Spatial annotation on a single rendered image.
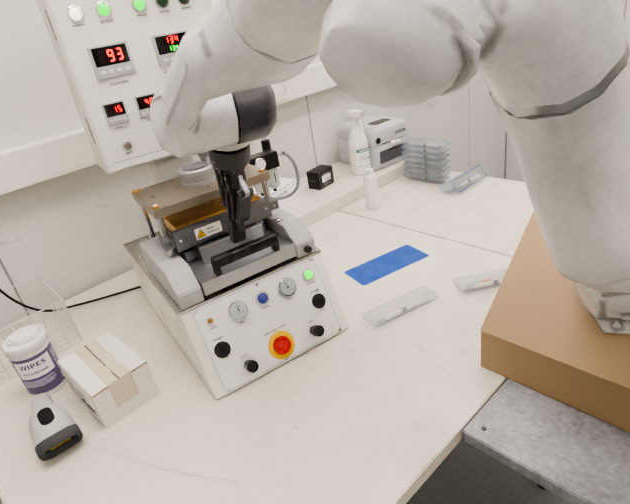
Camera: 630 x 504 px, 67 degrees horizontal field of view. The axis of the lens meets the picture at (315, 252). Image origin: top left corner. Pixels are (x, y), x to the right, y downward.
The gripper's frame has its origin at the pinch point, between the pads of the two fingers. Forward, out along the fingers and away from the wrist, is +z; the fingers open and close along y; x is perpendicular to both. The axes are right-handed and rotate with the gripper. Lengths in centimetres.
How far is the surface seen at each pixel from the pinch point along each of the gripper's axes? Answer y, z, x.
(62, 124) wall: -69, 5, -19
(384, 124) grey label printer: -53, 28, 90
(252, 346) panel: 15.9, 18.6, -6.1
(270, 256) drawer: 5.5, 6.3, 4.6
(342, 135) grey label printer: -67, 37, 80
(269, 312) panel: 12.4, 15.1, 0.1
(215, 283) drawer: 5.8, 6.9, -8.5
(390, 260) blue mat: 4, 29, 44
